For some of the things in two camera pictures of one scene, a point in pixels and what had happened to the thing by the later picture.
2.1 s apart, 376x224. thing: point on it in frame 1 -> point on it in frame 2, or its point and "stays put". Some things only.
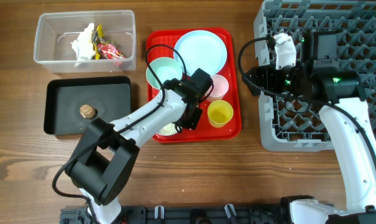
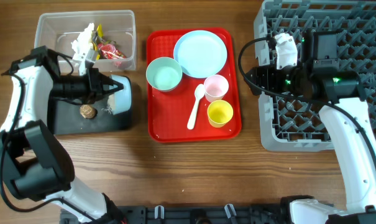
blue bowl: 156,124 -> 123,99
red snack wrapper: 110,51 stays put
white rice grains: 169,129 -> 110,104
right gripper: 269,72 stays put
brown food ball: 87,111 stays put
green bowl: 165,68 stays put
